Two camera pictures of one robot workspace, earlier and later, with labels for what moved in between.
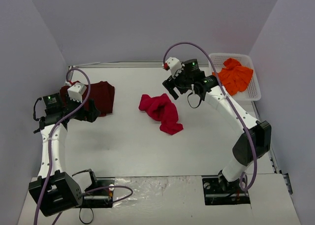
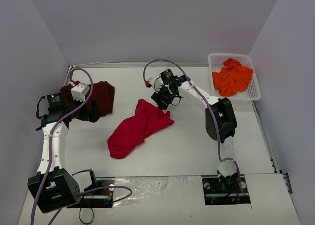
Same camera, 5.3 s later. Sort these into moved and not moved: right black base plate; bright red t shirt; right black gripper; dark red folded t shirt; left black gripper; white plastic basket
Moved: bright red t shirt; right black gripper
Not moved: right black base plate; left black gripper; dark red folded t shirt; white plastic basket
